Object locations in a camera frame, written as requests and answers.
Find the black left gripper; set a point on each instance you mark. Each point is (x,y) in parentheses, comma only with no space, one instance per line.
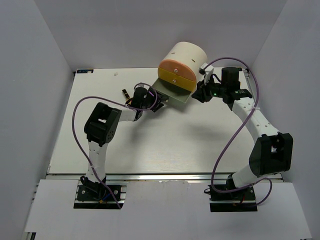
(161,98)

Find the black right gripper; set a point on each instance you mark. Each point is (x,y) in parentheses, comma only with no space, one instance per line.
(201,94)

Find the yellow drawer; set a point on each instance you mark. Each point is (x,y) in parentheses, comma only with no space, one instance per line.
(187,82)

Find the grey bottom drawer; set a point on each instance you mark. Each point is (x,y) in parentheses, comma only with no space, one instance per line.
(177,97)

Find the orange top drawer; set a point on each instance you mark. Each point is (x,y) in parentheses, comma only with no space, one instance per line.
(177,68)

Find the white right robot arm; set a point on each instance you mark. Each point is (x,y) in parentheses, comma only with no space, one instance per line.
(272,150)

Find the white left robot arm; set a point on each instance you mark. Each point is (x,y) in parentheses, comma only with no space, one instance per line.
(102,124)

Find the cream cylindrical drawer organizer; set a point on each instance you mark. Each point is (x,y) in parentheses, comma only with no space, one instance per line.
(189,54)

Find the blue left corner label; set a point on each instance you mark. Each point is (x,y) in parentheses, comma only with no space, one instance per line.
(84,71)

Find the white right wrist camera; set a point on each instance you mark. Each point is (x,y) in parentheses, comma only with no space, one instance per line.
(206,70)

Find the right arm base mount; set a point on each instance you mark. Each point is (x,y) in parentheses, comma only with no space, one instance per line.
(238,201)

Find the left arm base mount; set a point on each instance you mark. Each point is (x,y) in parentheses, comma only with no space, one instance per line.
(95,196)

